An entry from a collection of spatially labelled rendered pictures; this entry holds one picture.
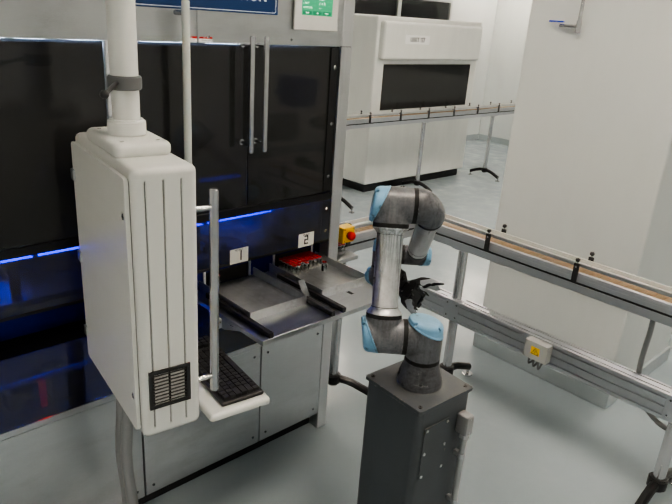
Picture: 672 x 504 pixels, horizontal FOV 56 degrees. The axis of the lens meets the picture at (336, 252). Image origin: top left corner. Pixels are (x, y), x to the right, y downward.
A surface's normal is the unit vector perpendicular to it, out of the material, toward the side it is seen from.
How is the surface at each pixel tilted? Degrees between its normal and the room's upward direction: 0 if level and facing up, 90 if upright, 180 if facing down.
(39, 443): 90
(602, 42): 90
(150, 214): 90
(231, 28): 90
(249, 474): 0
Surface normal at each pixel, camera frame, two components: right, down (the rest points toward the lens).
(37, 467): 0.68, 0.30
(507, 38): -0.73, 0.19
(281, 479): 0.07, -0.94
